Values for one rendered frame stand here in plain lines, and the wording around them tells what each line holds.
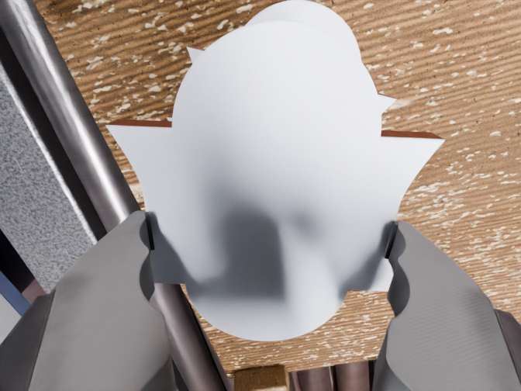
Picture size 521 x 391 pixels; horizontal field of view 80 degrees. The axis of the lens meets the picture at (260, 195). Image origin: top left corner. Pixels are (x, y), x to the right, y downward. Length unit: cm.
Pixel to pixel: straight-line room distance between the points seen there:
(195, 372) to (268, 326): 30
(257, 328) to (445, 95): 19
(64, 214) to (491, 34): 35
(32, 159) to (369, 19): 27
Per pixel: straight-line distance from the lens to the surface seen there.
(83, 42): 25
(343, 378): 47
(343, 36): 19
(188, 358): 43
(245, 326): 16
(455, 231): 31
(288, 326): 16
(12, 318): 53
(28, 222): 36
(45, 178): 32
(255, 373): 40
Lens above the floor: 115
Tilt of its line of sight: 62 degrees down
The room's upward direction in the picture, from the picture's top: 179 degrees counter-clockwise
